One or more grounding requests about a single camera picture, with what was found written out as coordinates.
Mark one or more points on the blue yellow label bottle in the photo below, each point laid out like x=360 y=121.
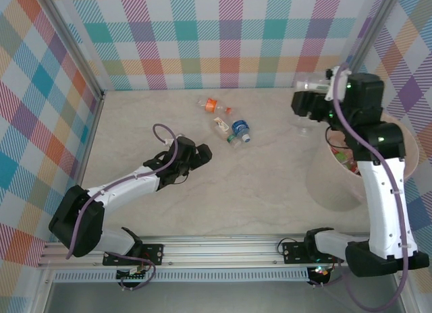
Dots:
x=312 y=83

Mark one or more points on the red brown label bottle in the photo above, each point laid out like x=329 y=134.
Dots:
x=353 y=165

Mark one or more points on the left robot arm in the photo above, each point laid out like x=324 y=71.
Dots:
x=118 y=191

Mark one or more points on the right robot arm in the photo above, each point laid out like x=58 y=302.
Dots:
x=381 y=198

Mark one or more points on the pink round bin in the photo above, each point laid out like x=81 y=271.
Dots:
x=337 y=191

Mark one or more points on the small white label bottle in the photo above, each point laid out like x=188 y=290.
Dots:
x=221 y=125

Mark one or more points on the short blue label bottle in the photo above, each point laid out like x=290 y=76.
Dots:
x=240 y=127

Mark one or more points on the orange label bottle orange cap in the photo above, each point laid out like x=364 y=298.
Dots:
x=211 y=104

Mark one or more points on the small controller board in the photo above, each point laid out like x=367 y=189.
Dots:
x=319 y=274
x=131 y=276

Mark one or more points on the grey metal shelf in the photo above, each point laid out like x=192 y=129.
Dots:
x=219 y=297

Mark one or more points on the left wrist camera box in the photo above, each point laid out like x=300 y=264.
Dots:
x=166 y=142

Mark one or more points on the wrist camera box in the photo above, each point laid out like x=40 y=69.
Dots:
x=339 y=78
x=166 y=142

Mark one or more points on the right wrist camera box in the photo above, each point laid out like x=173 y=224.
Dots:
x=339 y=78

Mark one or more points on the aluminium table side rail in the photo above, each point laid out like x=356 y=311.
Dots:
x=88 y=144

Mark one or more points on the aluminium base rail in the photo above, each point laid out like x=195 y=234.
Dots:
x=219 y=252

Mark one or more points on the aluminium frame post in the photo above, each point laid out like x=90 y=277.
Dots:
x=76 y=40
x=371 y=33

